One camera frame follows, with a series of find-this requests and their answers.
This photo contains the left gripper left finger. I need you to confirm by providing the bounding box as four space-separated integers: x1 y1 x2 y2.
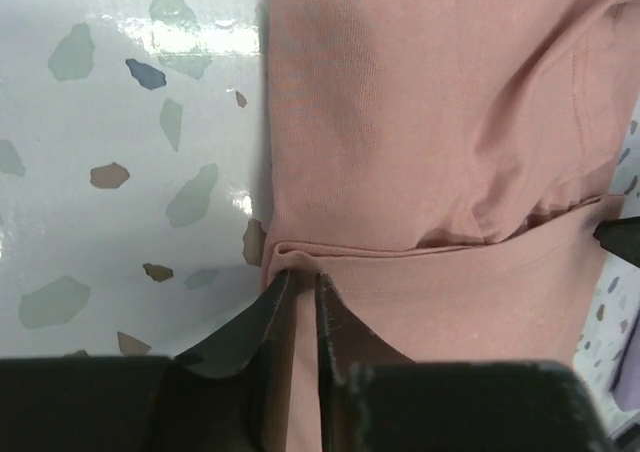
1 271 293 451

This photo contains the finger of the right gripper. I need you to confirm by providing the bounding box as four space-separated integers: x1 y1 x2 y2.
593 216 640 268

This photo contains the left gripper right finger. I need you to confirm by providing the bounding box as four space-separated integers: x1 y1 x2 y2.
315 274 615 451

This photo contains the lavender folded t shirt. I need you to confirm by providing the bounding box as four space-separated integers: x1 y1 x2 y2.
612 328 639 412

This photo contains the pink t shirt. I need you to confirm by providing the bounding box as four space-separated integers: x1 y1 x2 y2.
257 0 640 452

